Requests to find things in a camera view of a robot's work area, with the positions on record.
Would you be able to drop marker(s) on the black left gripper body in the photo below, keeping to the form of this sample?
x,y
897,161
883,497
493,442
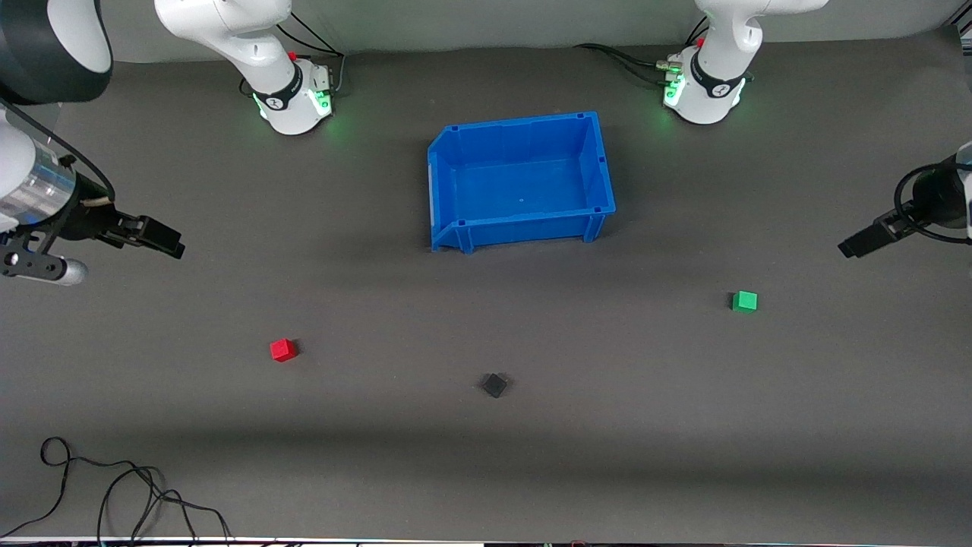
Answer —
x,y
928,197

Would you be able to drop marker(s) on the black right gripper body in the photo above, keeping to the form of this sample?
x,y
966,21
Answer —
x,y
83,219

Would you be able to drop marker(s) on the small green cube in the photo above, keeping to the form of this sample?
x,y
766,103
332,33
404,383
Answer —
x,y
745,301

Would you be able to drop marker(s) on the small red cube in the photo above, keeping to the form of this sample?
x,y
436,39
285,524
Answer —
x,y
282,349

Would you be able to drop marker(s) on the small black cube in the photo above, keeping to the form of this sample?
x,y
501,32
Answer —
x,y
494,384

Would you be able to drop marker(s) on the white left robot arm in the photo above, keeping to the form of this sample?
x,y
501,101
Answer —
x,y
714,45

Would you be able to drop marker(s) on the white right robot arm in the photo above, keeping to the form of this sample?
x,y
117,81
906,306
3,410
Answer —
x,y
243,30

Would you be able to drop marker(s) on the dark grey table mat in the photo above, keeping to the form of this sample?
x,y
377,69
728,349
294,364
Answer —
x,y
683,456

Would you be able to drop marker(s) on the blue plastic storage bin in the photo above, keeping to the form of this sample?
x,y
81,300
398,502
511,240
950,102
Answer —
x,y
524,182

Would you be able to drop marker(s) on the aluminium frame profile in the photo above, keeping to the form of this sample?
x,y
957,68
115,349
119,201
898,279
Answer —
x,y
958,24

